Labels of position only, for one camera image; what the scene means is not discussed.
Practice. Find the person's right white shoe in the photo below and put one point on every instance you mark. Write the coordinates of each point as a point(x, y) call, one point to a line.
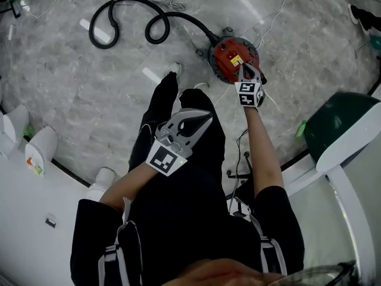
point(201, 85)

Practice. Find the person's black clothing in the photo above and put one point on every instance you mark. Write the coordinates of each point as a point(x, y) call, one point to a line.
point(184, 204)

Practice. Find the person's left forearm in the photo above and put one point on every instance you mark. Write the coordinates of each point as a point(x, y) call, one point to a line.
point(128, 186)

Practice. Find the green bathtub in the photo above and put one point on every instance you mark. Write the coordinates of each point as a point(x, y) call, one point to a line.
point(336, 124)

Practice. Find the person's right forearm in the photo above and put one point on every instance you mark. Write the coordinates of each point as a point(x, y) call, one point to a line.
point(265, 153)

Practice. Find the green plastic bottle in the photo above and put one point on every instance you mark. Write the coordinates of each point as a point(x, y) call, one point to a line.
point(28, 130)
point(300, 129)

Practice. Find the red vacuum cleaner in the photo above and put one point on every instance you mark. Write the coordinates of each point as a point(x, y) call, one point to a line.
point(226, 58)

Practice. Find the person's face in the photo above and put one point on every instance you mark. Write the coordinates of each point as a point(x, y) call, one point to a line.
point(220, 273)

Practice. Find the small black white box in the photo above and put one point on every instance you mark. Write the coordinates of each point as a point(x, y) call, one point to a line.
point(50, 221)

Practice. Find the teal floor tool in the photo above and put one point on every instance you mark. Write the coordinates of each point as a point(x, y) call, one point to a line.
point(375, 42)

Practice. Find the white power strip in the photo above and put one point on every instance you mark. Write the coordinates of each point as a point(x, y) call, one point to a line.
point(10, 32)

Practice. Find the person's white shoe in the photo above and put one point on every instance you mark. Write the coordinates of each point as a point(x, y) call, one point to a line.
point(201, 85)
point(175, 69)

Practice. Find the person's clear glasses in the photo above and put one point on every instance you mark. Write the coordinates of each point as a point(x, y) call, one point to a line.
point(315, 274)

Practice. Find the person's left white shoe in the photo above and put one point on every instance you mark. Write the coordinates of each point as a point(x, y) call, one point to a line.
point(175, 69)

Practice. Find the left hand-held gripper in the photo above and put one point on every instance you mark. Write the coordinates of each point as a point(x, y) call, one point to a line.
point(163, 159)

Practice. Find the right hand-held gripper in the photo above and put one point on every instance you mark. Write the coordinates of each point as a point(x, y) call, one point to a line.
point(247, 100)

